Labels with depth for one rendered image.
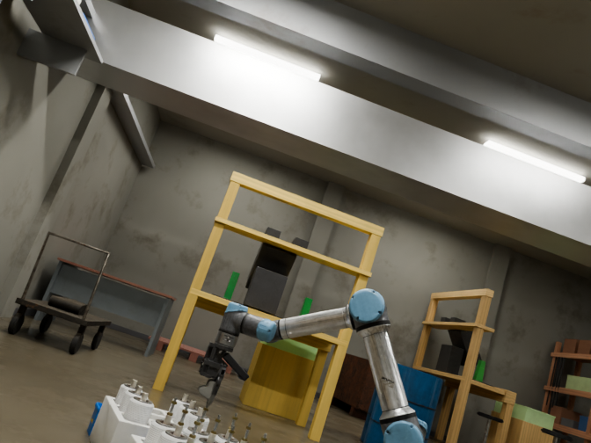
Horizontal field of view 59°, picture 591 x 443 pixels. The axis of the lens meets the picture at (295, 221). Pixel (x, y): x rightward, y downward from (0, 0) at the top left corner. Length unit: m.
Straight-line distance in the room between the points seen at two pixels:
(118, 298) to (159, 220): 2.76
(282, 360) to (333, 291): 4.01
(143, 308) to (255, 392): 1.95
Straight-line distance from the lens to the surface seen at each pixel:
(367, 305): 1.74
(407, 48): 4.88
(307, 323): 1.93
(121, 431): 2.12
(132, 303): 6.41
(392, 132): 4.73
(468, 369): 7.65
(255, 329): 1.85
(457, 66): 4.99
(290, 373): 5.10
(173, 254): 8.81
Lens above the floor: 0.62
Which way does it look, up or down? 13 degrees up
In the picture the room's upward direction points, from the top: 19 degrees clockwise
